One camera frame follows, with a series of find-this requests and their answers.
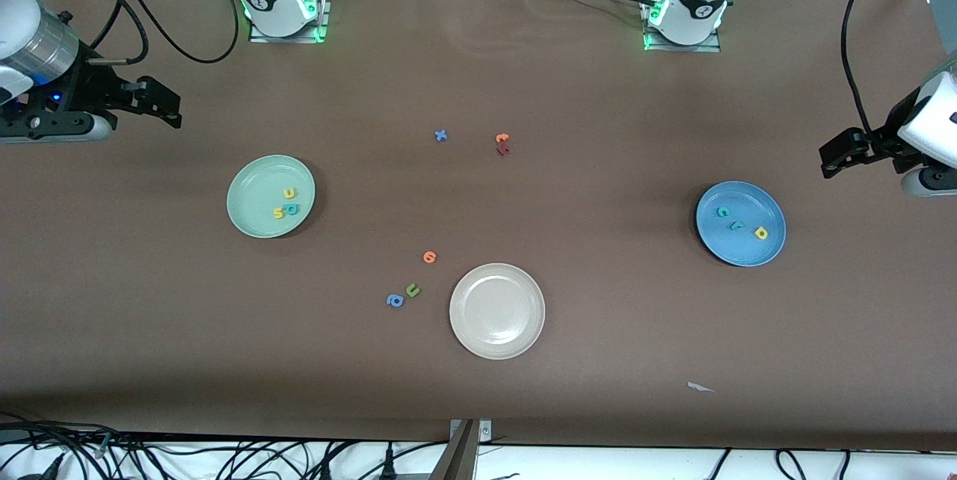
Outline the green plate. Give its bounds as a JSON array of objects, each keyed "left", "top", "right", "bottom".
[{"left": 226, "top": 155, "right": 317, "bottom": 239}]

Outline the blue plate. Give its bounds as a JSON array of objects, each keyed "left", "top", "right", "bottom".
[{"left": 695, "top": 181, "right": 787, "bottom": 268}]

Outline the beige plate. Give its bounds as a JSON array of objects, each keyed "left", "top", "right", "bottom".
[{"left": 449, "top": 262, "right": 547, "bottom": 360}]

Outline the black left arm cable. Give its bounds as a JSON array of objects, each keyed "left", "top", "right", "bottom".
[{"left": 841, "top": 0, "right": 898, "bottom": 141}]

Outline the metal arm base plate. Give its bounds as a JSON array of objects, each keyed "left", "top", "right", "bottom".
[
  {"left": 249, "top": 0, "right": 331, "bottom": 43},
  {"left": 643, "top": 0, "right": 722, "bottom": 53}
]

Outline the black floor cable bundle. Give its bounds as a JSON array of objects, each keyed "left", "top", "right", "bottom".
[{"left": 0, "top": 411, "right": 449, "bottom": 480}]

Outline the aluminium frame profile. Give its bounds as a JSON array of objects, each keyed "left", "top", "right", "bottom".
[{"left": 430, "top": 420, "right": 479, "bottom": 480}]

